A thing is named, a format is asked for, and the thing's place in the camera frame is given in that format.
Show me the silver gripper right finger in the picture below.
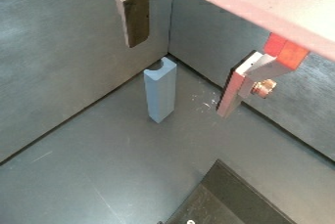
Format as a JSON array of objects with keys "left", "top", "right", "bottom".
[{"left": 217, "top": 33, "right": 309, "bottom": 117}]

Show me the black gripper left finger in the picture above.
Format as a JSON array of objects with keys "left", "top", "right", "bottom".
[{"left": 116, "top": 0, "right": 149, "bottom": 48}]

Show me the grey-blue arch block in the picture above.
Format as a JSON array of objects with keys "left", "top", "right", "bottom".
[{"left": 144, "top": 57, "right": 177, "bottom": 123}]

